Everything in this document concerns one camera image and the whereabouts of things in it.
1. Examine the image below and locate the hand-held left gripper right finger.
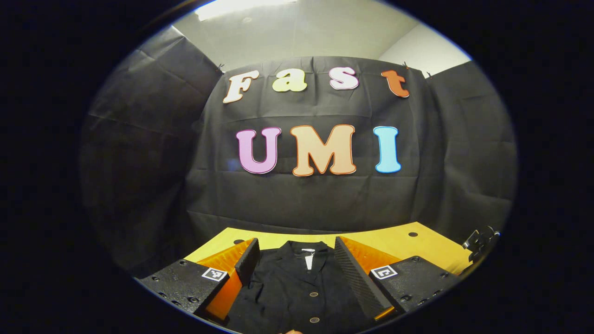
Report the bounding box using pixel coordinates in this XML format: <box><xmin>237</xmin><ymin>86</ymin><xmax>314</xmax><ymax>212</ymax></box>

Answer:
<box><xmin>334</xmin><ymin>236</ymin><xmax>462</xmax><ymax>321</ymax></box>

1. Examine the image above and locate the black button-up shirt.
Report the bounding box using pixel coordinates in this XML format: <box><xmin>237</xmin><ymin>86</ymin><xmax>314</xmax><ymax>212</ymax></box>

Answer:
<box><xmin>225</xmin><ymin>240</ymin><xmax>386</xmax><ymax>334</ymax></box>

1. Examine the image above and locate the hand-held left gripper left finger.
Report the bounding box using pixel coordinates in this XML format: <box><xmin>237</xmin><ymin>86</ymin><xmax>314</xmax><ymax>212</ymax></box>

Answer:
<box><xmin>135</xmin><ymin>238</ymin><xmax>261</xmax><ymax>325</ymax></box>

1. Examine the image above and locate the black backdrop cloth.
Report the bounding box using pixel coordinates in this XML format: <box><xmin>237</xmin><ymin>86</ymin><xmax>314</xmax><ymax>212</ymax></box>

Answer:
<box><xmin>79</xmin><ymin>26</ymin><xmax>518</xmax><ymax>279</ymax></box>

